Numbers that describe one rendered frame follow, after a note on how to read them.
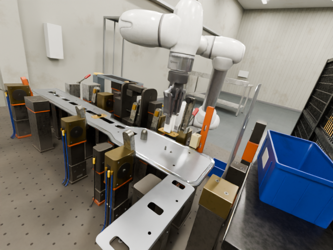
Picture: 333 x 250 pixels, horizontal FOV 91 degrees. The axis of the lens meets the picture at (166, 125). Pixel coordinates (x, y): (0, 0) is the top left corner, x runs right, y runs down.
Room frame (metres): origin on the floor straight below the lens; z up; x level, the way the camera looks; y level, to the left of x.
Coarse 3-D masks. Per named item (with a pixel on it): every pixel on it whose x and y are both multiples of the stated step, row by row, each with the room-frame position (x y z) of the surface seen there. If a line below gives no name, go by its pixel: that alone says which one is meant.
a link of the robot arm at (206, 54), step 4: (204, 36) 1.12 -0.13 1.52; (208, 36) 1.12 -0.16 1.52; (212, 36) 1.13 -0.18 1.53; (208, 40) 1.10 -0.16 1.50; (212, 40) 1.10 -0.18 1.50; (208, 44) 1.09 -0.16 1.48; (212, 44) 1.09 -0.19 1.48; (208, 48) 1.09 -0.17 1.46; (204, 52) 1.10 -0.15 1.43; (208, 52) 1.10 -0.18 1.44; (204, 56) 1.12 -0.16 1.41; (208, 56) 1.12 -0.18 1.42
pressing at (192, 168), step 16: (48, 96) 1.05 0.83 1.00; (64, 96) 1.11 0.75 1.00; (96, 112) 0.92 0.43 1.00; (96, 128) 0.72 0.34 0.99; (112, 128) 0.73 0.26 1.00; (128, 128) 0.77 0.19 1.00; (144, 128) 0.80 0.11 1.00; (144, 144) 0.63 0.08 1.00; (160, 144) 0.66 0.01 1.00; (176, 144) 0.68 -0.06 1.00; (144, 160) 0.53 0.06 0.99; (160, 160) 0.53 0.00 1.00; (176, 160) 0.55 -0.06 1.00; (192, 160) 0.57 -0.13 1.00; (208, 160) 0.59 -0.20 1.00; (176, 176) 0.46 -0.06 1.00; (192, 176) 0.47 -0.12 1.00
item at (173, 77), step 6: (168, 72) 0.61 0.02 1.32; (174, 72) 0.59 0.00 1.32; (168, 78) 0.60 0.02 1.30; (174, 78) 0.59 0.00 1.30; (180, 78) 0.58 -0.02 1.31; (186, 78) 0.60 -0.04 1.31; (174, 84) 0.59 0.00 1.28; (180, 84) 0.62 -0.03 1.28; (174, 90) 0.59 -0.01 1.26; (174, 96) 0.60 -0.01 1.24
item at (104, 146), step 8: (104, 144) 0.59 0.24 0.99; (96, 152) 0.54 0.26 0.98; (104, 152) 0.55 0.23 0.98; (96, 160) 0.54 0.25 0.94; (104, 160) 0.56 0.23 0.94; (96, 168) 0.54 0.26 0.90; (104, 168) 0.56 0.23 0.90; (96, 176) 0.56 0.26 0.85; (104, 176) 0.56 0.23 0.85; (96, 184) 0.56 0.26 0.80; (104, 184) 0.56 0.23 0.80; (96, 192) 0.55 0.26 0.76; (104, 192) 0.56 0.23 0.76; (96, 200) 0.55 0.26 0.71; (104, 200) 0.56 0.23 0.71
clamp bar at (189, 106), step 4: (188, 100) 0.73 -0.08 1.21; (192, 100) 0.76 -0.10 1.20; (188, 104) 0.76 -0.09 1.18; (192, 104) 0.74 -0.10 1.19; (188, 108) 0.76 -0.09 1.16; (192, 108) 0.74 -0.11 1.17; (184, 112) 0.75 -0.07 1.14; (188, 112) 0.75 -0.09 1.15; (184, 116) 0.75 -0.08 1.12; (188, 116) 0.74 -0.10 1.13; (184, 120) 0.75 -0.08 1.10; (188, 120) 0.73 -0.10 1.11; (180, 124) 0.74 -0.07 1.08; (188, 124) 0.74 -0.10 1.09; (180, 128) 0.74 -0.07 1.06; (184, 128) 0.73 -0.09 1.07; (184, 132) 0.72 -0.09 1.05
